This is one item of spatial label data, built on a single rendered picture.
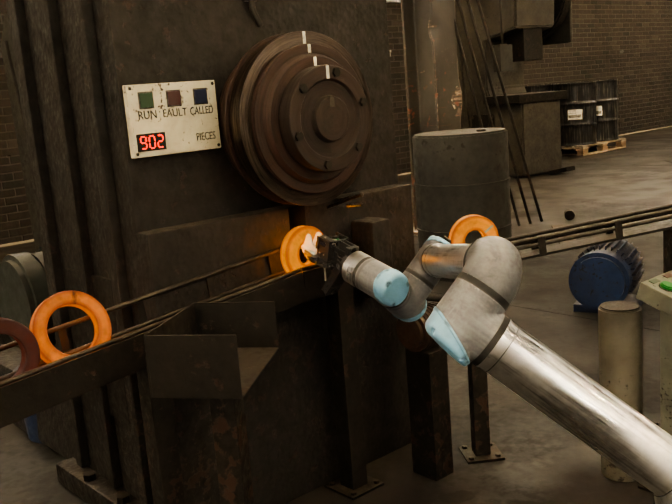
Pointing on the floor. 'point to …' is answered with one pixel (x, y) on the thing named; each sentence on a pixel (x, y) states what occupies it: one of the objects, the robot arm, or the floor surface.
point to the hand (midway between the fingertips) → (304, 246)
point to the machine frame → (198, 233)
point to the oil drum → (461, 180)
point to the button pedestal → (656, 296)
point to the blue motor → (605, 275)
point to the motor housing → (427, 398)
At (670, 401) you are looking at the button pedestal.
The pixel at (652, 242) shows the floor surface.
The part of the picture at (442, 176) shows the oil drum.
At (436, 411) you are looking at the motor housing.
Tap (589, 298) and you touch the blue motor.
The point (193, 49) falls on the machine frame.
